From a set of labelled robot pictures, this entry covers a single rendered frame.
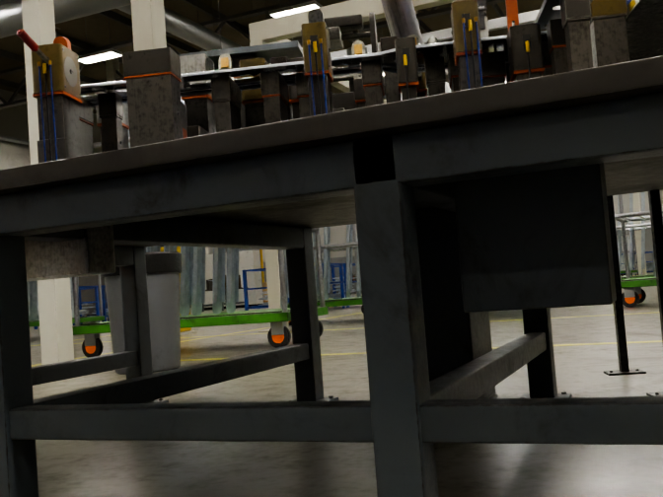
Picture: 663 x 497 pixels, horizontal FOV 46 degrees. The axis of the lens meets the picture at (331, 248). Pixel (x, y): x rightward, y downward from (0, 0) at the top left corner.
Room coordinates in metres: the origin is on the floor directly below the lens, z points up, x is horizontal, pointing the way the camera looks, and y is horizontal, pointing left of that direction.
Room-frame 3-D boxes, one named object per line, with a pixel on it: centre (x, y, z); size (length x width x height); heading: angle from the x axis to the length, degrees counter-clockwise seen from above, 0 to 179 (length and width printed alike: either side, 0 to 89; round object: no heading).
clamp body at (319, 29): (1.82, 0.00, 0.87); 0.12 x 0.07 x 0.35; 173
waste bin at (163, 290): (4.92, 1.20, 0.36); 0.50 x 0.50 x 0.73
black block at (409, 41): (1.80, -0.21, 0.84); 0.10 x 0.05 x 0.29; 173
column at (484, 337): (2.68, -0.34, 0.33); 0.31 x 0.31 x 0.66; 67
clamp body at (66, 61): (1.89, 0.65, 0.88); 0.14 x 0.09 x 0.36; 173
